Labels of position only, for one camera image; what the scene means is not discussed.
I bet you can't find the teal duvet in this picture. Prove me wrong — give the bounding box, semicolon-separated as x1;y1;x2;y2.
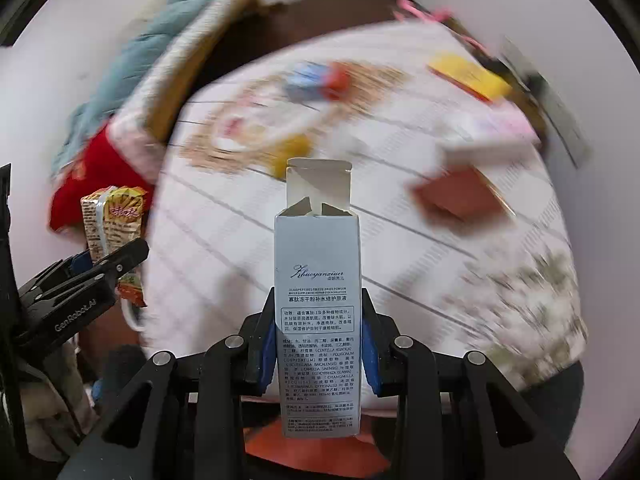
67;0;241;161

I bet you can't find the white floral printed tablecloth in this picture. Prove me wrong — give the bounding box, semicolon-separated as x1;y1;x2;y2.
145;20;588;391

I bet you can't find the orange yellow snack packet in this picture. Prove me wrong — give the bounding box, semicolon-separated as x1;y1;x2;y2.
81;186;151;308

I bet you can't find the pink packet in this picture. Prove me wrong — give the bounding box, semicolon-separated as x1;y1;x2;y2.
470;109;541;147

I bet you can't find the blue red packet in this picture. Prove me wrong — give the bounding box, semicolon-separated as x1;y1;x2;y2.
285;60;351;103

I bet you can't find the person's black trouser leg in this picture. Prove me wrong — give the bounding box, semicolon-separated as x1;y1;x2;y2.
517;360;586;453
80;344;153;406

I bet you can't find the red brown box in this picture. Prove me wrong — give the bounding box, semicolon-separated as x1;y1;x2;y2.
410;166;516;233

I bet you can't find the yellow box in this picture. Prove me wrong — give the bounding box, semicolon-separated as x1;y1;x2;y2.
427;52;513;103

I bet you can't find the white box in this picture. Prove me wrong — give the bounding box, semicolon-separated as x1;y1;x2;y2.
440;137;536;167

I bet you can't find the red blanket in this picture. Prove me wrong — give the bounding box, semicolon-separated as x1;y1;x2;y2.
50;125;156;233

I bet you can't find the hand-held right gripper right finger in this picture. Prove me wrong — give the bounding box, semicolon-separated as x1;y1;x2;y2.
361;287;583;480

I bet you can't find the silver grey paper carton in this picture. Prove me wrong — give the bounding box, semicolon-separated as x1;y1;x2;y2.
273;158;362;438

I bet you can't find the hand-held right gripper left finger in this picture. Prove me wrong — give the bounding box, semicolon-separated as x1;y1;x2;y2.
57;285;278;480

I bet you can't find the pink plastic object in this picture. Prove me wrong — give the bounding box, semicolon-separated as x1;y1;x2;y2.
395;0;483;51

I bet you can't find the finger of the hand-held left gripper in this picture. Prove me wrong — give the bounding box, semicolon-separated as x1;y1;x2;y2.
22;239;150;311
19;252;95;297

